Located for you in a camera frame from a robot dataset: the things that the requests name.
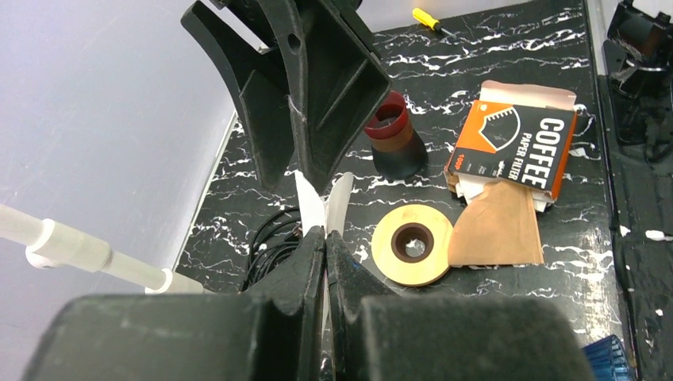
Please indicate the orange coffee filter box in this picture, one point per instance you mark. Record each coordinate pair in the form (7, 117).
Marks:
(515, 144)

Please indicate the white paper coffee filter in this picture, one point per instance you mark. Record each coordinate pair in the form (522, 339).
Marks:
(328, 213)

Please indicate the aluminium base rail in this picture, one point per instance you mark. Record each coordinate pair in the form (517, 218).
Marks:
(636, 100)

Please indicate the black red dripper cup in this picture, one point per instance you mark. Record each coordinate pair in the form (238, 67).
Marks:
(398, 152)

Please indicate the brown paper coffee filters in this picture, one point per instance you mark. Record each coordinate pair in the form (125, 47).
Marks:
(526, 94)

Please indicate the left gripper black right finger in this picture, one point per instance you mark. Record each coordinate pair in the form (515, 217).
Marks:
(380, 335)

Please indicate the yellow handled screwdriver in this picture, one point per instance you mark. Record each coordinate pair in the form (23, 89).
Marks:
(431, 22)

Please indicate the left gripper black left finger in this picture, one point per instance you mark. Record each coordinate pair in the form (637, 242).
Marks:
(269, 332)

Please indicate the loose brown paper filter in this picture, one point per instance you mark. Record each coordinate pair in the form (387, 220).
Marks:
(498, 227)

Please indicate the white pvc pipe frame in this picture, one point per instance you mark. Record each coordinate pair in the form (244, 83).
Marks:
(50, 243)

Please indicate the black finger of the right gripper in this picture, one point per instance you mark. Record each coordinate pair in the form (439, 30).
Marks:
(335, 78)
(257, 87)

